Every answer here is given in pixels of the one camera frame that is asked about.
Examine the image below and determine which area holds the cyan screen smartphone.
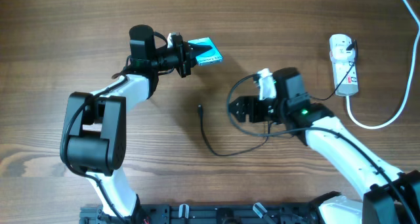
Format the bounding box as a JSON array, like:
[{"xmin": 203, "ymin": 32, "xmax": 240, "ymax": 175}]
[{"xmin": 188, "ymin": 37, "xmax": 223, "ymax": 66}]

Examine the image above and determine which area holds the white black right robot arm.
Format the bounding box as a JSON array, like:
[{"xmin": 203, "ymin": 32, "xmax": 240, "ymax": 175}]
[{"xmin": 226, "ymin": 68, "xmax": 419, "ymax": 223}]

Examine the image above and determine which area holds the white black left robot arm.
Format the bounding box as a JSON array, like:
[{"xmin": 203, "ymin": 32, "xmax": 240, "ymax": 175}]
[{"xmin": 60, "ymin": 25, "xmax": 222, "ymax": 223}]

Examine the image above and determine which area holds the white usb charger plug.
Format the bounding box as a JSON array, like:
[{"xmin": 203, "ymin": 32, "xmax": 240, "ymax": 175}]
[{"xmin": 329, "ymin": 45, "xmax": 356, "ymax": 63}]

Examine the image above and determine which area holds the white power strip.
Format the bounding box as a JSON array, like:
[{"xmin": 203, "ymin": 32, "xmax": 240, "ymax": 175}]
[{"xmin": 329, "ymin": 34, "xmax": 358, "ymax": 97}]

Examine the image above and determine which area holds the black usb charging cable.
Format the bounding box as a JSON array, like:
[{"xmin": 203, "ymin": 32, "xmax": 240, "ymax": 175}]
[{"xmin": 197, "ymin": 39, "xmax": 359, "ymax": 158}]

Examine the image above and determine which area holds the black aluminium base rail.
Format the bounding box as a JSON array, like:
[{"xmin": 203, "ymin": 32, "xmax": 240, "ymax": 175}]
[{"xmin": 79, "ymin": 202, "xmax": 316, "ymax": 224}]

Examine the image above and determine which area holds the white power strip cord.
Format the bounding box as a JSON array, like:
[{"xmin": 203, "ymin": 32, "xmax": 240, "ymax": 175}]
[{"xmin": 345, "ymin": 0, "xmax": 420, "ymax": 130}]

